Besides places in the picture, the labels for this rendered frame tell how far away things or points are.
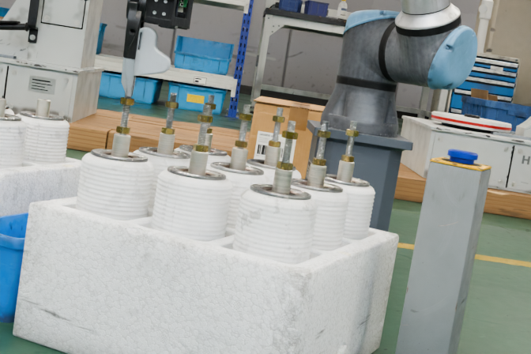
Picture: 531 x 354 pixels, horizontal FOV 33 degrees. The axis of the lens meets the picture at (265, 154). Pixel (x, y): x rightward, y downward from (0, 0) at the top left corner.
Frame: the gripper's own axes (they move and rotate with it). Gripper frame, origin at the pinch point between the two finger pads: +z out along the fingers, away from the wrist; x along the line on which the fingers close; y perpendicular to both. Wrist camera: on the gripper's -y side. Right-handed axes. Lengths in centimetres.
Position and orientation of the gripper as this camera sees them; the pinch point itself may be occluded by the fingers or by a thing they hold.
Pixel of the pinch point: (125, 85)
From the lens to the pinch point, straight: 120.0
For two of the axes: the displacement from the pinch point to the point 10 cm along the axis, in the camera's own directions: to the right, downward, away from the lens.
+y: 9.9, 1.5, 0.8
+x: -0.7, -1.2, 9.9
